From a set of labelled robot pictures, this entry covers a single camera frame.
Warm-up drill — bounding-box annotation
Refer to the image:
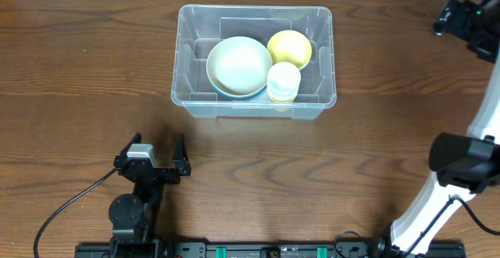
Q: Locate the cream cup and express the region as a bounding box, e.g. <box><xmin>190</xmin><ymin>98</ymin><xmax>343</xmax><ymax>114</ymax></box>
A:
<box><xmin>267</xmin><ymin>62</ymin><xmax>302</xmax><ymax>91</ymax></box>

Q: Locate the blue bowl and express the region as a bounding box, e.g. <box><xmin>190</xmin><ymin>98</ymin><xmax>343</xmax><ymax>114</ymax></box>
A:
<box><xmin>210</xmin><ymin>83</ymin><xmax>267</xmax><ymax>100</ymax></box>

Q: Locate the pink cup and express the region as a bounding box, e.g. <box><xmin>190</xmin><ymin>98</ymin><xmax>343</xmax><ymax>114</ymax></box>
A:
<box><xmin>267</xmin><ymin>91</ymin><xmax>298</xmax><ymax>97</ymax></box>

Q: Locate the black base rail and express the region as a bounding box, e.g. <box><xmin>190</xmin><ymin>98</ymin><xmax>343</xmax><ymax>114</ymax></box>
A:
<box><xmin>73</xmin><ymin>240</ymin><xmax>466</xmax><ymax>258</ymax></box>

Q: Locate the clear plastic storage container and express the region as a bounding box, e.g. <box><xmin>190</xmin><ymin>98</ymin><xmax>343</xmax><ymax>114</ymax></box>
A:
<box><xmin>171</xmin><ymin>4</ymin><xmax>338</xmax><ymax>120</ymax></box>

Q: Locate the light blue cup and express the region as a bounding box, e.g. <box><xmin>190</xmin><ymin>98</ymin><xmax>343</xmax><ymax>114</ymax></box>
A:
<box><xmin>267</xmin><ymin>88</ymin><xmax>298</xmax><ymax>95</ymax></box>

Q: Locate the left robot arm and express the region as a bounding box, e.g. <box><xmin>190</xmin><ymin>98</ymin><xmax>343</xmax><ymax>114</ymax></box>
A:
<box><xmin>109</xmin><ymin>133</ymin><xmax>191</xmax><ymax>242</ymax></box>

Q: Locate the cream large bowl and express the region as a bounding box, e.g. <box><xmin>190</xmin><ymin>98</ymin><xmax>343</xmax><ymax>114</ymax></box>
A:
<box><xmin>206</xmin><ymin>36</ymin><xmax>273</xmax><ymax>95</ymax></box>

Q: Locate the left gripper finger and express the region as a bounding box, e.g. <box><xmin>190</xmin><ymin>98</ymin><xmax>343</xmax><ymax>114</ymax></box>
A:
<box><xmin>172</xmin><ymin>134</ymin><xmax>191</xmax><ymax>176</ymax></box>
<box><xmin>113</xmin><ymin>133</ymin><xmax>141</xmax><ymax>170</ymax></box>

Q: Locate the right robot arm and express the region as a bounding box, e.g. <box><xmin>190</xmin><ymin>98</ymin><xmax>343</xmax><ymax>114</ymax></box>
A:
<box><xmin>370</xmin><ymin>0</ymin><xmax>499</xmax><ymax>257</ymax></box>

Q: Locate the yellow small bowl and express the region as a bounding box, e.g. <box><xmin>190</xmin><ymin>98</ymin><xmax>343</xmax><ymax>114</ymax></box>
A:
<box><xmin>266</xmin><ymin>30</ymin><xmax>313</xmax><ymax>70</ymax></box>

